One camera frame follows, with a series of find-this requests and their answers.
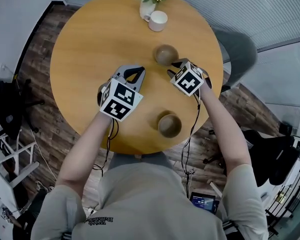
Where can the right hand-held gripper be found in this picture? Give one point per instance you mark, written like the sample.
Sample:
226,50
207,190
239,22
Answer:
188,80

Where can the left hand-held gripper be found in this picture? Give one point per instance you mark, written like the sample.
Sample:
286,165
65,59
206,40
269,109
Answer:
120,99

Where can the person's right forearm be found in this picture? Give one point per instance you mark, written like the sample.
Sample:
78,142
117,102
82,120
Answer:
225,134

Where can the person's left forearm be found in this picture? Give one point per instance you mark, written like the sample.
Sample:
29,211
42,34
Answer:
82,156

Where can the white mug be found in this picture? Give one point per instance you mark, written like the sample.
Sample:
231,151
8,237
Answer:
158,21

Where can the grey shell chair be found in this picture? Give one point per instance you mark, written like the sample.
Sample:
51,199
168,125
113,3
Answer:
237,54

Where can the white vase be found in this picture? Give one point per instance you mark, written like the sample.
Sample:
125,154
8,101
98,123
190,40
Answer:
147,9

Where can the person's trousers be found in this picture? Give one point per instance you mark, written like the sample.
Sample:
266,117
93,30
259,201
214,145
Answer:
140,161

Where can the black office chair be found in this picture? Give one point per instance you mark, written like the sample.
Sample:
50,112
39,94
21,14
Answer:
272,154
5,104

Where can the person's beige shirt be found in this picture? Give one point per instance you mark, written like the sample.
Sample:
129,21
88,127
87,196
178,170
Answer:
145,204

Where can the black phone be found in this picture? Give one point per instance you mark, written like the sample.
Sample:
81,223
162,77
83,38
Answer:
203,202

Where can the black metal rack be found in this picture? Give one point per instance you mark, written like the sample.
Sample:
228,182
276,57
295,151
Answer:
290,196

